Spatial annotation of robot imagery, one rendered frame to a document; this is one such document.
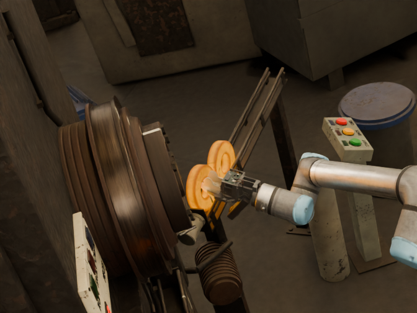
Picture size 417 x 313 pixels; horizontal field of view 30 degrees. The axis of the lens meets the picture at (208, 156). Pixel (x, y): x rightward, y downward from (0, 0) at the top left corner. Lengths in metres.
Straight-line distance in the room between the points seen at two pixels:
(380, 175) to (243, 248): 1.29
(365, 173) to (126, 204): 0.81
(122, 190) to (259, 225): 1.80
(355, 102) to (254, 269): 0.82
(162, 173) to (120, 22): 2.91
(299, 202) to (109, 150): 0.81
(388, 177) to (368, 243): 0.97
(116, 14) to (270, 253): 1.93
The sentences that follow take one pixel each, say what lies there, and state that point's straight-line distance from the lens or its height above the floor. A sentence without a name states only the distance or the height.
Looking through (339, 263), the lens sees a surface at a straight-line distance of 3.09.
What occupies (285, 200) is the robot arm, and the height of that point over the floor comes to 0.73.
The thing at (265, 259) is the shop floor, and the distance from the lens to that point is 3.31.
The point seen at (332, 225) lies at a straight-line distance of 2.96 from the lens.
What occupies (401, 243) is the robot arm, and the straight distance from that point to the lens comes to 2.06.
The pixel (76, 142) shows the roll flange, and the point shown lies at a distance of 1.84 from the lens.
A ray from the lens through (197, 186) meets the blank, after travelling 2.48.
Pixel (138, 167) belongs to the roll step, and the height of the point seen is 1.26.
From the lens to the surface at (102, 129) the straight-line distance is 1.81.
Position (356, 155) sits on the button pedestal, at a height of 0.58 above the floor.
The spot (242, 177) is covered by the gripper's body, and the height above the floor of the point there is 0.78.
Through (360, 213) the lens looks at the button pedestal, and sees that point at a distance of 3.03.
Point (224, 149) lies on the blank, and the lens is 2.63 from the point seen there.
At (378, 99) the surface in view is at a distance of 3.35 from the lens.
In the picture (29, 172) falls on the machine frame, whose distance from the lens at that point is 1.45.
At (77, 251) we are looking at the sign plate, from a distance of 1.63.
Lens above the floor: 2.21
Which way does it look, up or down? 33 degrees down
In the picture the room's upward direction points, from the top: 17 degrees counter-clockwise
